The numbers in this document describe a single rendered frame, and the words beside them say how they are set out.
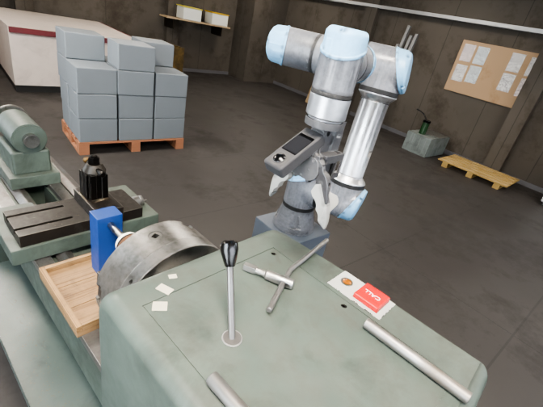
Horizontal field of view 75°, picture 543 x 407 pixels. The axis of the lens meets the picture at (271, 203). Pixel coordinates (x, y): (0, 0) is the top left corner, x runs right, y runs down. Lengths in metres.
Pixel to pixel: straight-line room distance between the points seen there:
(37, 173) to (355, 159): 1.42
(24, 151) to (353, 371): 1.62
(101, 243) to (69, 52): 3.52
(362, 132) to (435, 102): 7.17
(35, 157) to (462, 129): 7.32
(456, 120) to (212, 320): 7.64
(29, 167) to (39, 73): 4.93
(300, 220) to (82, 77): 3.37
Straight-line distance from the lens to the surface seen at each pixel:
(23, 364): 1.59
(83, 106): 4.32
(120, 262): 0.90
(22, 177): 1.91
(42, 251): 1.46
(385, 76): 1.09
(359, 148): 1.12
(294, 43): 0.77
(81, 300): 1.26
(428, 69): 8.40
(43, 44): 6.73
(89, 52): 4.64
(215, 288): 0.74
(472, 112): 7.99
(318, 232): 1.31
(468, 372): 0.80
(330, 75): 0.63
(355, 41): 0.63
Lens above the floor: 1.75
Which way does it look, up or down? 27 degrees down
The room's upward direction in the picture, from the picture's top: 13 degrees clockwise
